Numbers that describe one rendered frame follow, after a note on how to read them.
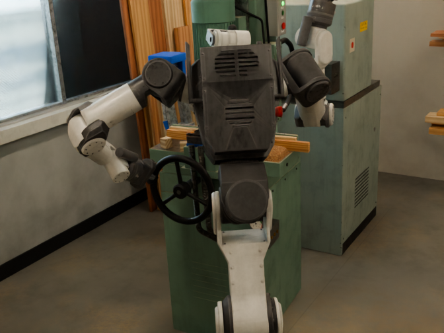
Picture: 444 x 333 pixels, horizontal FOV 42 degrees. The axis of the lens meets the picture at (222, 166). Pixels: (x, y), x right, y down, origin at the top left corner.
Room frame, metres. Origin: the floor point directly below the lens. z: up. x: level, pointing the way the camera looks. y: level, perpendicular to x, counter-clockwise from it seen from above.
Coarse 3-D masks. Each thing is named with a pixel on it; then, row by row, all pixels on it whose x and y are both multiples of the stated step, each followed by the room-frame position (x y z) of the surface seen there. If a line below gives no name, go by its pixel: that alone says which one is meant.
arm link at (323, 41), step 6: (324, 30) 1.94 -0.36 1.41; (318, 36) 1.93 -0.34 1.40; (324, 36) 1.93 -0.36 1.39; (330, 36) 1.95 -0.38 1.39; (318, 42) 1.93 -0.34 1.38; (324, 42) 1.94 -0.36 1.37; (330, 42) 1.95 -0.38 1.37; (318, 48) 1.93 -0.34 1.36; (324, 48) 1.94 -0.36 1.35; (330, 48) 1.95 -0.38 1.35; (318, 54) 1.93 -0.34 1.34; (324, 54) 1.94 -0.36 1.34; (330, 54) 1.95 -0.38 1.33; (318, 60) 1.93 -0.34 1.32; (324, 60) 1.94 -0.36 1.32; (330, 60) 1.97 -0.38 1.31; (324, 66) 1.96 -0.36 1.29
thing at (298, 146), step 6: (168, 132) 2.53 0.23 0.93; (174, 132) 2.52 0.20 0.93; (180, 132) 2.50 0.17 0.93; (186, 132) 2.49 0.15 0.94; (174, 138) 2.52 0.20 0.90; (180, 138) 2.50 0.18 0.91; (276, 144) 2.29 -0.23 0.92; (282, 144) 2.28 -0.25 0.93; (288, 144) 2.26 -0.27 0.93; (294, 144) 2.25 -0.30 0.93; (300, 144) 2.24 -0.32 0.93; (306, 144) 2.23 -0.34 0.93; (288, 150) 2.26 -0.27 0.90; (294, 150) 2.25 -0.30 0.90; (300, 150) 2.24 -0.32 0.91; (306, 150) 2.23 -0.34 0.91
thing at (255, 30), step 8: (248, 0) 2.54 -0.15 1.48; (256, 0) 2.54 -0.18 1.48; (248, 8) 2.55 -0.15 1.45; (256, 8) 2.53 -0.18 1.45; (264, 8) 2.61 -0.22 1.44; (264, 16) 2.61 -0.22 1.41; (256, 24) 2.53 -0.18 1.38; (264, 24) 2.60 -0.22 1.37; (256, 32) 2.53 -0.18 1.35; (264, 32) 2.60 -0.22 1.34; (256, 40) 2.53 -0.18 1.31; (272, 40) 2.68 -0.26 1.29
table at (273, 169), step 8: (160, 144) 2.45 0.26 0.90; (176, 144) 2.44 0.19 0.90; (152, 152) 2.39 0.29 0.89; (160, 152) 2.37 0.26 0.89; (168, 152) 2.35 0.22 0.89; (176, 152) 2.33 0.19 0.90; (296, 152) 2.28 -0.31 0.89; (288, 160) 2.20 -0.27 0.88; (296, 160) 2.28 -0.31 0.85; (184, 168) 2.21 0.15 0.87; (272, 168) 2.13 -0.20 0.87; (280, 168) 2.12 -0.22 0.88; (288, 168) 2.20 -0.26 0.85; (200, 176) 2.17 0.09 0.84; (216, 176) 2.14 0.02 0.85; (272, 176) 2.13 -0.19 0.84; (280, 176) 2.12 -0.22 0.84
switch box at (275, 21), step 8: (272, 0) 2.59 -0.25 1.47; (280, 0) 2.61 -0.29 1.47; (272, 8) 2.59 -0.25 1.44; (280, 8) 2.61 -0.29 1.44; (272, 16) 2.59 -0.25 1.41; (280, 16) 2.60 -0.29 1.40; (272, 24) 2.59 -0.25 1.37; (280, 24) 2.60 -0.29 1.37; (272, 32) 2.59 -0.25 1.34; (280, 32) 2.60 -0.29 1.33
